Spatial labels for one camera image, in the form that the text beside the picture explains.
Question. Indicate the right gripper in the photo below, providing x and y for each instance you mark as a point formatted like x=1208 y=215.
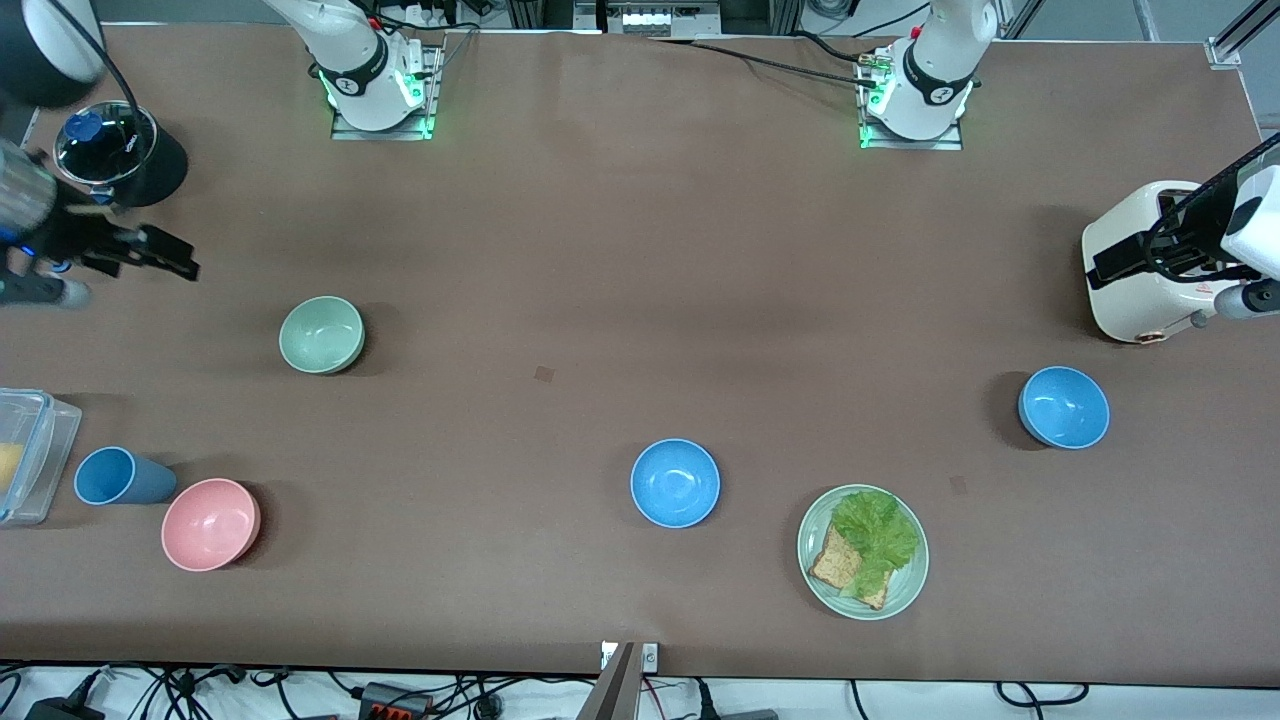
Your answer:
x=72 y=232

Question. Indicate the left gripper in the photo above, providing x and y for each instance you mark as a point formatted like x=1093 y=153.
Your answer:
x=1204 y=221

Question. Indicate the blue bowl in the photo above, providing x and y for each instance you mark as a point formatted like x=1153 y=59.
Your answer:
x=675 y=483
x=1064 y=408

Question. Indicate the light green bowl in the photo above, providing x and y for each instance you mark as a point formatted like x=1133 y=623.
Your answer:
x=321 y=335

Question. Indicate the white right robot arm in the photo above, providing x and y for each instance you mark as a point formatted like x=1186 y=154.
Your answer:
x=360 y=90

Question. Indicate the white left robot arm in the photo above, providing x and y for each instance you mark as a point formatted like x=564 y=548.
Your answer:
x=930 y=90

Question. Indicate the pink bowl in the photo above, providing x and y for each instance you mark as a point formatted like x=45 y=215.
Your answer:
x=210 y=525

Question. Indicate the white toaster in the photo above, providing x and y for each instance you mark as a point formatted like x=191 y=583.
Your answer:
x=1125 y=300

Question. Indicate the glass lid blue knob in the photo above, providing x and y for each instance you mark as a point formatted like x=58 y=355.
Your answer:
x=105 y=145

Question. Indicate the clear plastic container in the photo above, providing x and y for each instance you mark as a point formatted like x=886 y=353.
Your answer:
x=45 y=440

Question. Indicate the blue cup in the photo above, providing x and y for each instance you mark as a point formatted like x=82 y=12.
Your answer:
x=125 y=478

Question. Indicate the yellow food piece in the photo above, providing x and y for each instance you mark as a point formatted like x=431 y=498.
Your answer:
x=8 y=468

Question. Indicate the white power strip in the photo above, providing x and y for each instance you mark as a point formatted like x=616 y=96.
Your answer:
x=430 y=15

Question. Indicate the green lettuce leaf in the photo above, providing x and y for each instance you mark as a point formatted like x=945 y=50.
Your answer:
x=878 y=530

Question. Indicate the light green plate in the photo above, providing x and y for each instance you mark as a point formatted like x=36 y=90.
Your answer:
x=908 y=590

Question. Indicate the brown bread slice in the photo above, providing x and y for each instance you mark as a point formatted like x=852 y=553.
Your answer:
x=832 y=565

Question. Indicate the black power adapter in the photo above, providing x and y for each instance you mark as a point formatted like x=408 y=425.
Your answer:
x=65 y=710

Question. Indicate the black orange power strip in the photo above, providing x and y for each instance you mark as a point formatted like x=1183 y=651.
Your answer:
x=395 y=702

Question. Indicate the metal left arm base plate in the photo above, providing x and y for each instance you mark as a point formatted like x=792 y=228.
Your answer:
x=915 y=145

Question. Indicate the aluminium frame profile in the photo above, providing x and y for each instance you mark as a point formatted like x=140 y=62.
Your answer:
x=1240 y=35

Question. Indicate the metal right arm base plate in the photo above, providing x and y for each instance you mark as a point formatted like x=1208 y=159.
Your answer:
x=385 y=134

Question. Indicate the white metal bracket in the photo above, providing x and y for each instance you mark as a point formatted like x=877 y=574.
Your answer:
x=650 y=657

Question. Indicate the grey camera mount bar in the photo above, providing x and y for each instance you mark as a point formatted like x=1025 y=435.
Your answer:
x=612 y=690

